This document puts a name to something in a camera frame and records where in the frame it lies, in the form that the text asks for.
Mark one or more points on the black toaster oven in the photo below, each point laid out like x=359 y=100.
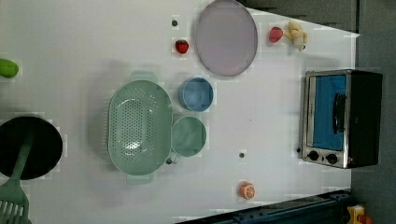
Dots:
x=341 y=118

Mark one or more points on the blue round bowl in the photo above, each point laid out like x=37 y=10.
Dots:
x=196 y=94

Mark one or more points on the green round cup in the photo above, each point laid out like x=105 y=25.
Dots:
x=188 y=138

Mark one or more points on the green oval colander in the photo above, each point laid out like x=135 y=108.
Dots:
x=140 y=118

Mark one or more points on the red toy strawberry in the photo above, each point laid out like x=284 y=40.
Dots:
x=182 y=46

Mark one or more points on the lilac round plate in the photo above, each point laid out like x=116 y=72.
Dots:
x=226 y=38

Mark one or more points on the orange toy slice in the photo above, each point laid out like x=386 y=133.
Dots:
x=247 y=191

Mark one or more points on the pink toy fruit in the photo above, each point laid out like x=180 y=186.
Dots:
x=275 y=34

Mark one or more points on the yellow toy banana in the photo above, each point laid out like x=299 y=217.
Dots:
x=296 y=34

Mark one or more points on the green toy fruit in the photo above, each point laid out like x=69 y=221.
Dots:
x=8 y=69

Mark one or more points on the green toy spatula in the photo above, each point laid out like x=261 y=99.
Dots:
x=14 y=202

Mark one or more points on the blue metal frame rail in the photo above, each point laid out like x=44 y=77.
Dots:
x=326 y=208

